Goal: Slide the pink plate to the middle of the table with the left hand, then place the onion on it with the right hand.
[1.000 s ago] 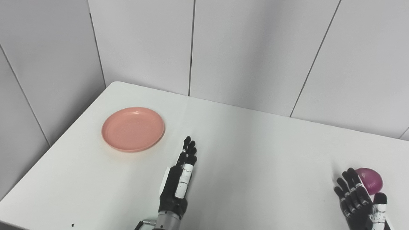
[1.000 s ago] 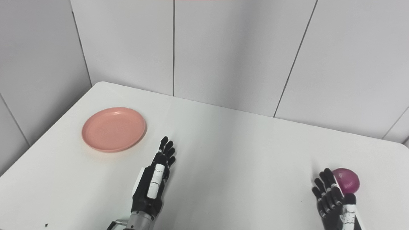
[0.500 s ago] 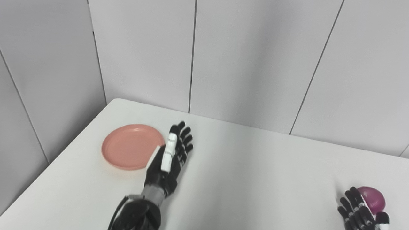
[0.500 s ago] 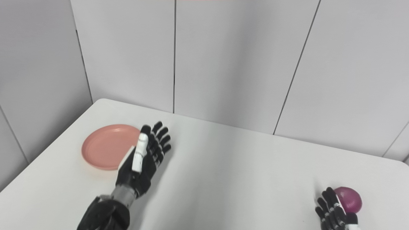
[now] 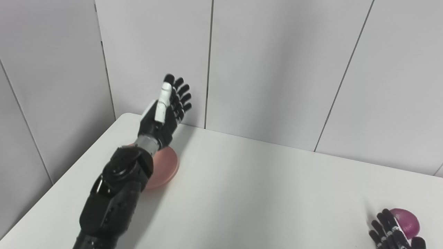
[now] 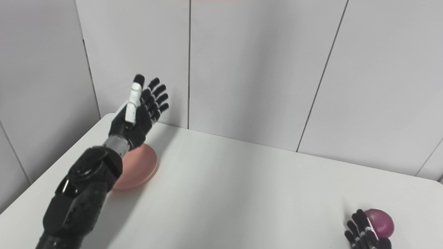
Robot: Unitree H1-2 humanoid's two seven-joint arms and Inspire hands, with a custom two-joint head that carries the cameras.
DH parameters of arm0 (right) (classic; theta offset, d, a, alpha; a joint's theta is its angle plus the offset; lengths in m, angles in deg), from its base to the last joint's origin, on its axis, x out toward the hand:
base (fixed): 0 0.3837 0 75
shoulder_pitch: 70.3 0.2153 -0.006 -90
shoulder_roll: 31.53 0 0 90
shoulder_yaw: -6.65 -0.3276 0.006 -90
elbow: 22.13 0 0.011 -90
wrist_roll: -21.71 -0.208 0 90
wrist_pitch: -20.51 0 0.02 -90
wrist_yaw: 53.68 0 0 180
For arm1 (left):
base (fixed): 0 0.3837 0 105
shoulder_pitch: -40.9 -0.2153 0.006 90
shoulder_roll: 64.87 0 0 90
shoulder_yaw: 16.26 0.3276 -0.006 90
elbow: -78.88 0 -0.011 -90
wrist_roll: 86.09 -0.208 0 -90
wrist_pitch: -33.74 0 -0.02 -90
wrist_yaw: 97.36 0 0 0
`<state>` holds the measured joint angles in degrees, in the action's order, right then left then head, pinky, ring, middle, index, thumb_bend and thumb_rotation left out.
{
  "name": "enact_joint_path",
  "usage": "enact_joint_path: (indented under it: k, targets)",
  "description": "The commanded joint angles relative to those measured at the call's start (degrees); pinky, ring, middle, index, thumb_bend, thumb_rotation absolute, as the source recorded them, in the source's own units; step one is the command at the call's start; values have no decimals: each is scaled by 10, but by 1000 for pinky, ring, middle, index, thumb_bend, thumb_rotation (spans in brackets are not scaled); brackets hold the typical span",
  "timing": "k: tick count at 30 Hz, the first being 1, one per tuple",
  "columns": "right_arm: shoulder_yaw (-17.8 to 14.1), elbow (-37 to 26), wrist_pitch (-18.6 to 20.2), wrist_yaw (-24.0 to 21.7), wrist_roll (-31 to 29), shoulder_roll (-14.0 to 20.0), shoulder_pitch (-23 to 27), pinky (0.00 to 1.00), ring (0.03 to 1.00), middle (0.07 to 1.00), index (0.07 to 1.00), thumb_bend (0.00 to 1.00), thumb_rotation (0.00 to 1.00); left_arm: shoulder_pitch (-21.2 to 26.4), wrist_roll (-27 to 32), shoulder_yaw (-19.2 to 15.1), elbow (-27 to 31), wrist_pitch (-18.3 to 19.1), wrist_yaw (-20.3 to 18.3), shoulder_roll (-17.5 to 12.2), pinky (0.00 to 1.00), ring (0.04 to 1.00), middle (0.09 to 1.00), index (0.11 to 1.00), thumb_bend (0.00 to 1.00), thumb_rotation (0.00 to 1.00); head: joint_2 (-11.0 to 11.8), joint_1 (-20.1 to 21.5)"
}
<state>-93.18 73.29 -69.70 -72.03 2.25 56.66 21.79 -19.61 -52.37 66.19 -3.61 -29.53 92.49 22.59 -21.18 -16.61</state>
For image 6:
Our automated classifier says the pink round plate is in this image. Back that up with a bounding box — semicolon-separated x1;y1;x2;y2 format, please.
111;143;159;192

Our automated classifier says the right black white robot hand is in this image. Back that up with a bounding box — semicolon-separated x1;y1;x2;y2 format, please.
344;209;392;249

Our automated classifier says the purple red onion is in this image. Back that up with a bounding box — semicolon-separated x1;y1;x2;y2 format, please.
364;209;395;239

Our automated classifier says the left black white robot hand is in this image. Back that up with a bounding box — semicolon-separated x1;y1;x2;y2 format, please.
108;74;170;150

